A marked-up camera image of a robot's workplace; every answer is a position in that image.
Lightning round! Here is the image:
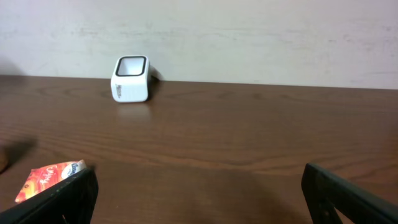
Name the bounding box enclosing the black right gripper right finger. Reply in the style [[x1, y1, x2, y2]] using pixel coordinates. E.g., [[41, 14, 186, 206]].
[[301, 163, 397, 224]]

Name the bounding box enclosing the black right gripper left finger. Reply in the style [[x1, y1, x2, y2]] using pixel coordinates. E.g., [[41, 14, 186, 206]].
[[1, 168, 99, 224]]

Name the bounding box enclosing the orange small snack box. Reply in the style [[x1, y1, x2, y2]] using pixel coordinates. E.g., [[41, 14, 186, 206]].
[[15, 160, 86, 203]]

